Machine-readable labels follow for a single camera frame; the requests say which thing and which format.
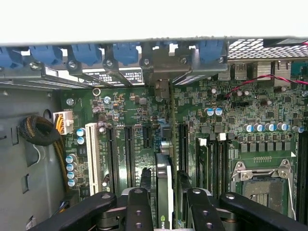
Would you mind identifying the long black expansion slot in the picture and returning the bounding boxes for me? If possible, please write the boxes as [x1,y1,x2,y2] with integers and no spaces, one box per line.
[124,124,136,188]
[106,126,120,191]

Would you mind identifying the CPU socket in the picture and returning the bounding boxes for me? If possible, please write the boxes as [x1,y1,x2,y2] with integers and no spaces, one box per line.
[230,160,297,218]

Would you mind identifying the medium black expansion slot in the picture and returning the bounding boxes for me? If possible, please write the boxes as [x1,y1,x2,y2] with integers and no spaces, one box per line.
[179,123,190,174]

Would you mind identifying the white expansion slot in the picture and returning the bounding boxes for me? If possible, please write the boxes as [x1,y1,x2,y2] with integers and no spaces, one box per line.
[85,122,102,196]

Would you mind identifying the short black expansion slot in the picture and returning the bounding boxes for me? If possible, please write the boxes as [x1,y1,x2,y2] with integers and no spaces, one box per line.
[142,124,152,149]

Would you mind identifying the green motherboard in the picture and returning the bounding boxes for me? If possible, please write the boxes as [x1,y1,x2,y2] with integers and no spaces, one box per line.
[60,72,308,231]

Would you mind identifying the white power connector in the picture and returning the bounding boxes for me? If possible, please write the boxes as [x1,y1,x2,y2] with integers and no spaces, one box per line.
[52,109,74,135]

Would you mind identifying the open black PC case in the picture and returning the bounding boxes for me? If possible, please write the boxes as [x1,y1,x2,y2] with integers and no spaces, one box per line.
[0,36,308,231]

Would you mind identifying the small silver finned heatsink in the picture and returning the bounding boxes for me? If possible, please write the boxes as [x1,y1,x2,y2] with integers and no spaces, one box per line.
[257,62,274,81]

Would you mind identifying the blue slot retention clip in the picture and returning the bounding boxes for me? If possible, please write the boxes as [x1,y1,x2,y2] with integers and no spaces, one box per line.
[28,45,64,67]
[112,42,140,67]
[0,47,24,72]
[195,40,227,65]
[71,44,103,68]

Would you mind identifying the black sleeved power cable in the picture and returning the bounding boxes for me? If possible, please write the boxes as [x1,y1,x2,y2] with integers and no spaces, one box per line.
[19,115,72,193]

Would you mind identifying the red and black wire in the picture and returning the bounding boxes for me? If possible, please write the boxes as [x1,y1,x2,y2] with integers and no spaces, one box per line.
[225,41,308,102]

